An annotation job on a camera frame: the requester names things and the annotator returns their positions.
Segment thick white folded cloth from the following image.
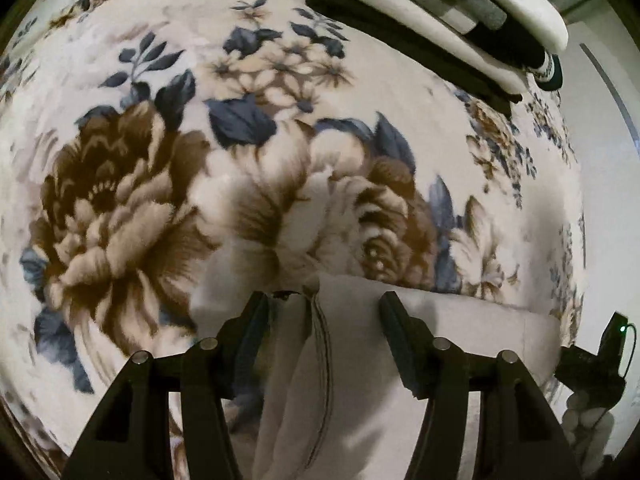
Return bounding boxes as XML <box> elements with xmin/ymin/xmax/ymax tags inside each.
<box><xmin>447</xmin><ymin>0</ymin><xmax>571</xmax><ymax>55</ymax></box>

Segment folded black and white clothes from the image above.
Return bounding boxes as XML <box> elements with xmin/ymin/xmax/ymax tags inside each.
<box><xmin>305</xmin><ymin>0</ymin><xmax>524</xmax><ymax>120</ymax></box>

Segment person's right hand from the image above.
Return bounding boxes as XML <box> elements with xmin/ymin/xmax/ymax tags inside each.
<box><xmin>562</xmin><ymin>391</ymin><xmax>617</xmax><ymax>462</ymax></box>

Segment light beige small garment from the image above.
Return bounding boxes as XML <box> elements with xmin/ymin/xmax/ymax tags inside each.
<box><xmin>190</xmin><ymin>272</ymin><xmax>564</xmax><ymax>480</ymax></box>

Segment floral printed blanket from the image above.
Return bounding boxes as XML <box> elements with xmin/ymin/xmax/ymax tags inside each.
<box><xmin>0</xmin><ymin>0</ymin><xmax>590</xmax><ymax>480</ymax></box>

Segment dark green printed cloth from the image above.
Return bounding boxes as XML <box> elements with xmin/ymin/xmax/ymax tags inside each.
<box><xmin>525</xmin><ymin>51</ymin><xmax>565</xmax><ymax>92</ymax></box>

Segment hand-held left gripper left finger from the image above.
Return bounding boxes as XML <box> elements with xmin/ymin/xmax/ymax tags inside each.
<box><xmin>60</xmin><ymin>290</ymin><xmax>274</xmax><ymax>480</ymax></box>

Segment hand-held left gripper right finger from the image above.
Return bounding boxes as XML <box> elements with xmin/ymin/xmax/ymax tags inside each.
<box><xmin>377</xmin><ymin>290</ymin><xmax>584</xmax><ymax>480</ymax></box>

